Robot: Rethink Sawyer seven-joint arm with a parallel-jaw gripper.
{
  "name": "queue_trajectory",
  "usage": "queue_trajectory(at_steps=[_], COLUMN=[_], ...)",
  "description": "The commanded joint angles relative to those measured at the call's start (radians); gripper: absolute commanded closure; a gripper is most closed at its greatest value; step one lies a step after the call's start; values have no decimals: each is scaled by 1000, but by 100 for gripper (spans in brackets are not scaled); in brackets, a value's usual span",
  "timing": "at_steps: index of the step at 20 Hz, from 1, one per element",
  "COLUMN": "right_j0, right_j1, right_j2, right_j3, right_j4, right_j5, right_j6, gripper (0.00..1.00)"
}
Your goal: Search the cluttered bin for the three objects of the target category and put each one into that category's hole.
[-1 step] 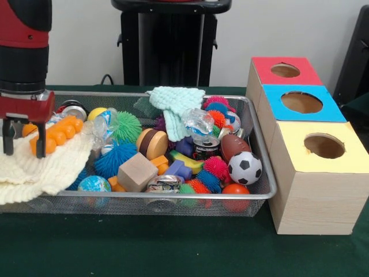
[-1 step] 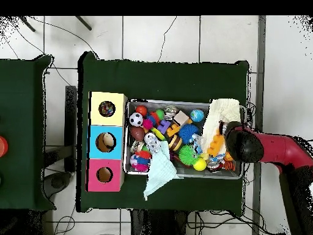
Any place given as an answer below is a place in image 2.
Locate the mint green cloth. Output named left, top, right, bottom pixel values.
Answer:
left=143, top=140, right=184, bottom=201

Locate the blue-label plastic bottle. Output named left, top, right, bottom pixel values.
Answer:
left=191, top=133, right=205, bottom=155

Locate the dark green tablecloth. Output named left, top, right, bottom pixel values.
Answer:
left=0, top=54, right=57, bottom=212
left=76, top=51, right=250, bottom=213

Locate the thin black floor cable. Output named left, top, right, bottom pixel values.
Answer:
left=157, top=16, right=177, bottom=62

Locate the clear plastic bottle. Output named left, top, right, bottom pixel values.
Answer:
left=144, top=132, right=162, bottom=154

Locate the cream knitted cloth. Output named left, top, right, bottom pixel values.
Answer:
left=201, top=98, right=241, bottom=154

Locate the plain wooden block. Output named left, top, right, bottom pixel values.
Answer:
left=172, top=110, right=190, bottom=126

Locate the shallow mesh bin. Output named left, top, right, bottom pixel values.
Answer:
left=123, top=98, right=246, bottom=180

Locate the black and white soccer ball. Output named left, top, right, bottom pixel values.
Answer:
left=128, top=111, right=144, bottom=127

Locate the orange toy brick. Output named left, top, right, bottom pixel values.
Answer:
left=207, top=130, right=227, bottom=157

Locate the green spiky ball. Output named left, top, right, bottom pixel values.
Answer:
left=177, top=144, right=199, bottom=166

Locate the black upright bar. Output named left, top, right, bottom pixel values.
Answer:
left=64, top=85, right=78, bottom=173

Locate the wooden box with three holes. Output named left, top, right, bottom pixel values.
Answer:
left=86, top=91, right=128, bottom=193

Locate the brown toy football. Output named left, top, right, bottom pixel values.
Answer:
left=130, top=125, right=145, bottom=142

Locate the black tripod leg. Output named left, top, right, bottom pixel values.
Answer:
left=18, top=16, right=37, bottom=32
left=75, top=16, right=93, bottom=31

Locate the yellow ball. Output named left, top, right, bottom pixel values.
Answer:
left=193, top=157, right=208, bottom=171

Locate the blue spiky ball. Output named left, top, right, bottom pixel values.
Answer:
left=177, top=123, right=200, bottom=145

